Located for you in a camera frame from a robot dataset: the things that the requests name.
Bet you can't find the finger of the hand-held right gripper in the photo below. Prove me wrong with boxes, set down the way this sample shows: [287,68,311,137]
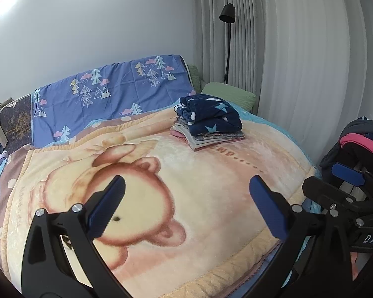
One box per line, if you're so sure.
[331,162,373,190]
[302,176,356,207]

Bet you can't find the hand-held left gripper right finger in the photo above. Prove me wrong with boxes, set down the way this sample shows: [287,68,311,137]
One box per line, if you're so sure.
[249,175,353,298]

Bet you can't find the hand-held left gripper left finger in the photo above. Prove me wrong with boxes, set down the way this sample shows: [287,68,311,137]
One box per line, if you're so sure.
[20,175,134,298]

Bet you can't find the navy star-print fleece garment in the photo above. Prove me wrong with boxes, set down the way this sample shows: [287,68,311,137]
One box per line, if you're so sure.
[174,94,243,136]

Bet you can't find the stack of folded clothes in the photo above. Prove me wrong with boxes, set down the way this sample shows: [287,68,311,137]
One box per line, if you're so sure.
[169,112,246,152]

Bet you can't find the black garment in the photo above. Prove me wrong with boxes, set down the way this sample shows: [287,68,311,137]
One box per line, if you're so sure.
[320,116,373,190]

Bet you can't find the pink garment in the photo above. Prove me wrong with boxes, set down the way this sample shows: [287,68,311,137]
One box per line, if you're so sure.
[340,133,373,157]

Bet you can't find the cream bear-print blanket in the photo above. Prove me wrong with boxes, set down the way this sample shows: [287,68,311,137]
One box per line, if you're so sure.
[0,101,322,298]

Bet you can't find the blue tree-print sheet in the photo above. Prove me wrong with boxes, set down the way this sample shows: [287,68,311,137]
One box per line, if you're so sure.
[31,54,197,145]

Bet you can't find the green pillow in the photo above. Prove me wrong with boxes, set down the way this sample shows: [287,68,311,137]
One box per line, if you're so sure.
[187,64,201,90]
[200,81,257,112]

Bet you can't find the grey pleated curtain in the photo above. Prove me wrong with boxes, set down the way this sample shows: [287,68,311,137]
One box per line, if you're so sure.
[193,0,373,181]

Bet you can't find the dark tree-print pillow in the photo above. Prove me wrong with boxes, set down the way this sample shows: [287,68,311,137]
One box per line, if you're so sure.
[0,94,35,146]

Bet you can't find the black floor lamp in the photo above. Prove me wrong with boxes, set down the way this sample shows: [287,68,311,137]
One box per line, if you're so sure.
[218,3,236,85]

